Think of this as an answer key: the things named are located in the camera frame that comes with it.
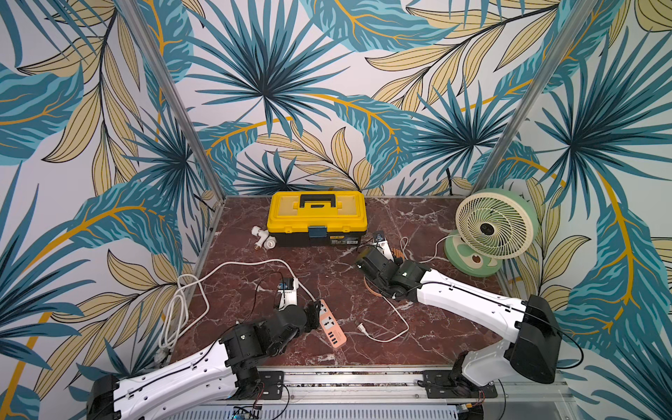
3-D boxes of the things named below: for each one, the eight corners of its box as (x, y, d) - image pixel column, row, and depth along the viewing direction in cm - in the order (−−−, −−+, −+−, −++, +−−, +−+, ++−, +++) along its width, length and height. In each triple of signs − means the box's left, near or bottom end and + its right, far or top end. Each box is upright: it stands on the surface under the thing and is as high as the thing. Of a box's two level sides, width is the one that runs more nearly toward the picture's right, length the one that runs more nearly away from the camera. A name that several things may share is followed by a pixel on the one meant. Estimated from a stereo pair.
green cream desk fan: (451, 281, 97) (493, 228, 71) (439, 240, 108) (472, 182, 83) (514, 282, 97) (578, 229, 72) (495, 241, 108) (544, 183, 83)
